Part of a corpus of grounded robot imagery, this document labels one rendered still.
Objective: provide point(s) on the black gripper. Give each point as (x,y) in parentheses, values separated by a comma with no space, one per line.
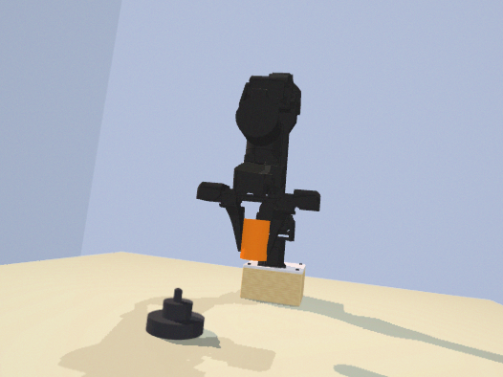
(306,200)

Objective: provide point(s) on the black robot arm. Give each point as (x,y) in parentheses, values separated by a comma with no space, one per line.
(266,115)

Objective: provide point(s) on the orange knob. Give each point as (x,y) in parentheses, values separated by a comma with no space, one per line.
(255,239)

